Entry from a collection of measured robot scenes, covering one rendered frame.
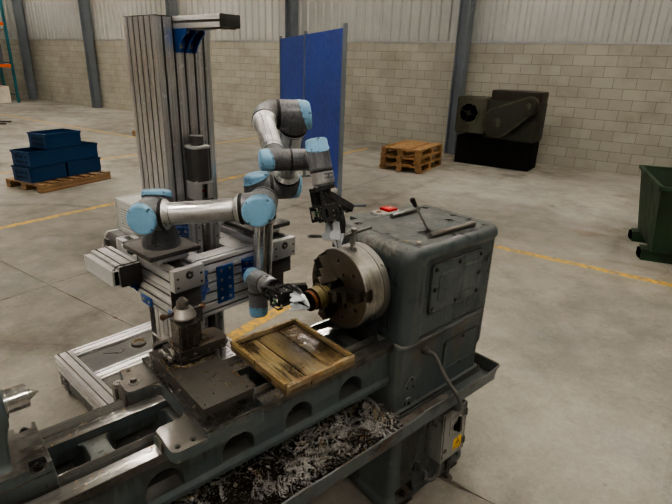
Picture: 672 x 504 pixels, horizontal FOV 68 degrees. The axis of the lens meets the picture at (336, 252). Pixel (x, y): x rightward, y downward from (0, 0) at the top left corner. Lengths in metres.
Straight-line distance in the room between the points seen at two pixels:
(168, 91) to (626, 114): 10.16
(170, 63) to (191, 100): 0.17
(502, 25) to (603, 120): 2.89
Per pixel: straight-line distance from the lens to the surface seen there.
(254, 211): 1.81
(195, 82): 2.31
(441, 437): 2.42
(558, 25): 11.85
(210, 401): 1.51
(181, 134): 2.27
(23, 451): 1.56
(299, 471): 1.86
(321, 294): 1.79
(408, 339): 1.95
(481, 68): 12.15
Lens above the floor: 1.87
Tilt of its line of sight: 21 degrees down
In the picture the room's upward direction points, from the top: 2 degrees clockwise
